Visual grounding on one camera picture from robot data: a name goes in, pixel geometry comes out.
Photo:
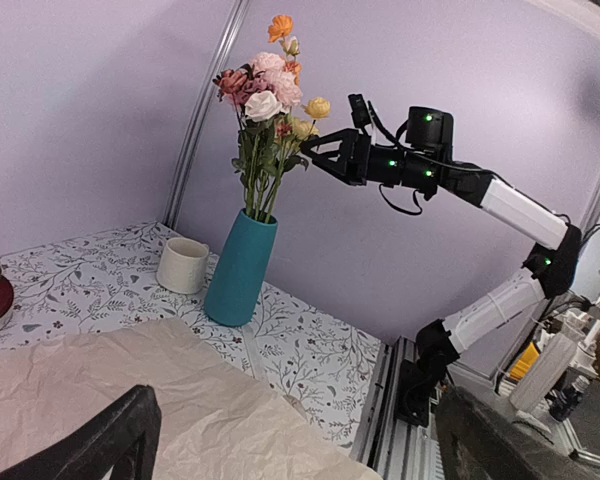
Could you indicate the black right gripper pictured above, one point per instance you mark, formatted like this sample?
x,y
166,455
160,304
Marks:
x,y
418,156

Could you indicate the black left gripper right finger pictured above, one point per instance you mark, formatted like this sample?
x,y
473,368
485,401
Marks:
x,y
476,442

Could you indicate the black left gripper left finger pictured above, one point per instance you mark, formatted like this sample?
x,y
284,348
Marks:
x,y
120,442

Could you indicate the yellow rose stem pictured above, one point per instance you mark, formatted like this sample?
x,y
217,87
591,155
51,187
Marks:
x,y
287,157

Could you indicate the white and mauve rose stem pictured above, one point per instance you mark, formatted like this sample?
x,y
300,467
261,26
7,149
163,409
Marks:
x,y
257,110

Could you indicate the orange poppy stem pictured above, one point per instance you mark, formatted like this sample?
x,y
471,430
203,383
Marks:
x,y
281,31

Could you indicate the teal vase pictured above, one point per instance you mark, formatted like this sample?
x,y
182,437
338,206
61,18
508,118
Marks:
x,y
240,271

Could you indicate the cream mug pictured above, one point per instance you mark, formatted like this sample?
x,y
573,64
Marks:
x,y
183,265

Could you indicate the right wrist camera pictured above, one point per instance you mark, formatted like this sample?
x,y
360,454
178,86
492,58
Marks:
x,y
363,114

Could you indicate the aluminium table front rail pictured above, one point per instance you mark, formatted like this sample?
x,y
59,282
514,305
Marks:
x,y
387,440

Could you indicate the right aluminium frame post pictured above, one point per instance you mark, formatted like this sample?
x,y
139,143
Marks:
x,y
191,140

